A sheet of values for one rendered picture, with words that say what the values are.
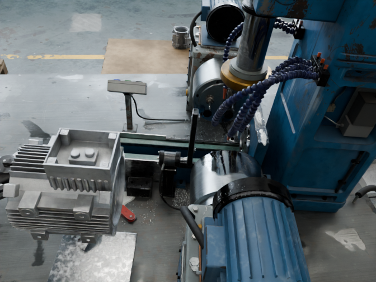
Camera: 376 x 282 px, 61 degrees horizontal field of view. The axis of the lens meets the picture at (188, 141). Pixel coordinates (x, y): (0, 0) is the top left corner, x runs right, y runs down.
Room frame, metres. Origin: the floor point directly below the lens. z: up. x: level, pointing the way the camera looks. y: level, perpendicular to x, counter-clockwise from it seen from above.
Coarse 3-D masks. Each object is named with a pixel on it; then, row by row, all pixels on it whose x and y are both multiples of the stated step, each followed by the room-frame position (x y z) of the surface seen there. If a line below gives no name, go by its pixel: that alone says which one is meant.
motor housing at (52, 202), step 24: (24, 144) 0.44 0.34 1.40; (24, 168) 0.38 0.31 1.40; (120, 168) 0.49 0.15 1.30; (24, 192) 0.35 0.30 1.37; (48, 192) 0.35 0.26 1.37; (72, 192) 0.36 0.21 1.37; (96, 192) 0.36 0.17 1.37; (120, 192) 0.46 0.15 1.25; (24, 216) 0.32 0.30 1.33; (48, 216) 0.32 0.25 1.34; (72, 216) 0.33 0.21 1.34; (96, 216) 0.33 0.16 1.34
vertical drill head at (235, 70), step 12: (252, 0) 0.93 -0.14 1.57; (252, 24) 0.92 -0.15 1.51; (264, 24) 0.91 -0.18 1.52; (252, 36) 0.91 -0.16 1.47; (264, 36) 0.91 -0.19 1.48; (240, 48) 0.94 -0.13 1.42; (252, 48) 0.91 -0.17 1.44; (264, 48) 0.92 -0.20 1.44; (228, 60) 1.01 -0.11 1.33; (240, 60) 0.93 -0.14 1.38; (252, 60) 0.91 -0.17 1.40; (264, 60) 0.94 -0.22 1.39; (228, 72) 0.93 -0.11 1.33; (240, 72) 0.90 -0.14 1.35; (252, 72) 0.91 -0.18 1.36; (264, 72) 0.92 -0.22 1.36; (228, 84) 0.89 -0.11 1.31; (240, 84) 0.87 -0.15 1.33; (252, 84) 0.87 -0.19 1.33; (228, 96) 0.91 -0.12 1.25; (228, 108) 0.91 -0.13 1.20
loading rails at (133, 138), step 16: (128, 144) 0.96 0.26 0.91; (144, 144) 0.97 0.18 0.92; (160, 144) 0.97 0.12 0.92; (176, 144) 0.99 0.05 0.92; (208, 144) 1.01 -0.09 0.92; (224, 144) 1.02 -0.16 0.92; (128, 160) 0.86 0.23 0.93; (144, 160) 0.86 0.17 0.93; (192, 160) 0.90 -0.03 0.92; (128, 176) 0.85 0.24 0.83; (144, 176) 0.86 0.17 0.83; (176, 176) 0.87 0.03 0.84
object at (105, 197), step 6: (36, 144) 0.46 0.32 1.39; (42, 144) 0.48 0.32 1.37; (6, 186) 0.34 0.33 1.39; (12, 186) 0.35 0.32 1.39; (18, 186) 0.36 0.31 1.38; (6, 192) 0.34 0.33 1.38; (12, 192) 0.34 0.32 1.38; (18, 192) 0.35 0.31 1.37; (102, 192) 0.35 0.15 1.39; (108, 192) 0.36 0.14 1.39; (102, 198) 0.35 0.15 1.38; (108, 198) 0.35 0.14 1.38; (108, 204) 0.34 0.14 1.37; (114, 228) 0.35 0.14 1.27; (114, 234) 0.34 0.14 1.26
